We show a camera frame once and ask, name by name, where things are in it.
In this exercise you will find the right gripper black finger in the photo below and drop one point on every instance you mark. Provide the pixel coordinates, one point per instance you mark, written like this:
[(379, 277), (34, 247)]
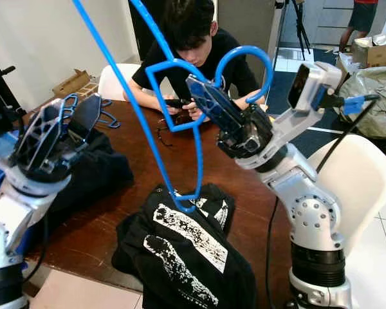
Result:
[(212, 104)]

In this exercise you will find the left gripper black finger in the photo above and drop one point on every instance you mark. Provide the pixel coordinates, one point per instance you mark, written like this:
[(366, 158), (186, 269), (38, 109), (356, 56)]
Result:
[(48, 132), (85, 119)]

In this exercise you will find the blue plastic hanger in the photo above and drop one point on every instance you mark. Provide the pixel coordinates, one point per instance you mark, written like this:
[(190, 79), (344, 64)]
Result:
[(112, 119), (67, 106), (244, 48)]

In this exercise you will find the black t-shirt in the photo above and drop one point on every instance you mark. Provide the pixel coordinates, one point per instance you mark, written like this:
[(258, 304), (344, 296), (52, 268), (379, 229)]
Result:
[(135, 251)]

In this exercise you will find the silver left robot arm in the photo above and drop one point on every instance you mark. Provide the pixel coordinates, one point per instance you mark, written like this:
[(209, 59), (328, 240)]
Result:
[(6, 244)]

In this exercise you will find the black smartphone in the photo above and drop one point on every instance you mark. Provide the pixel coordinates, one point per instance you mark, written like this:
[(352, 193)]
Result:
[(177, 103)]

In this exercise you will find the small open cardboard box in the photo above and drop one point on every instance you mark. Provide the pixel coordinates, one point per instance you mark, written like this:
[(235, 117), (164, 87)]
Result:
[(69, 84)]

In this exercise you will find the white plastic chair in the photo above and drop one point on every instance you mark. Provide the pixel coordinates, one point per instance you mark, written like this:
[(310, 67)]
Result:
[(116, 80), (367, 180)]

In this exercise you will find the black crumpled garment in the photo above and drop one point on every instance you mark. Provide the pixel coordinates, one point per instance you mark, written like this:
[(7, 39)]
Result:
[(103, 167)]

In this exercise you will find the black eyeglasses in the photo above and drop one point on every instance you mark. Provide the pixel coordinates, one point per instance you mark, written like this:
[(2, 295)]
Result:
[(164, 125)]

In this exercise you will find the brown wooden table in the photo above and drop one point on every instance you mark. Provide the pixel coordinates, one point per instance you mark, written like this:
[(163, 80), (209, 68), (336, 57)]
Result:
[(238, 206)]

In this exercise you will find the seated man black shirt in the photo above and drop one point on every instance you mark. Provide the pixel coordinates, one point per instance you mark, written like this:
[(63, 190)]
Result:
[(186, 26)]

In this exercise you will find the black door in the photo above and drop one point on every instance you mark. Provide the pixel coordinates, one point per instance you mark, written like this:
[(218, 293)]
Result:
[(140, 32)]

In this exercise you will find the black tripod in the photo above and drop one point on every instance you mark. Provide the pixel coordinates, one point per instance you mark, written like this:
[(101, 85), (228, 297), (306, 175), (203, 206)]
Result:
[(301, 19)]

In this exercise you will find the cardboard box with plastic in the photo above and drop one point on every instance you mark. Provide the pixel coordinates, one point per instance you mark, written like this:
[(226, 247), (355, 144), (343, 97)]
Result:
[(379, 55)]

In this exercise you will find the standing person red shirt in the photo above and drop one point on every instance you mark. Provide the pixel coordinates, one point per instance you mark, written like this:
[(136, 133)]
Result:
[(363, 16)]

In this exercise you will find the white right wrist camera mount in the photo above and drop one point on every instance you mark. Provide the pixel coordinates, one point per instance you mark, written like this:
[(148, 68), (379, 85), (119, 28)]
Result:
[(321, 84)]

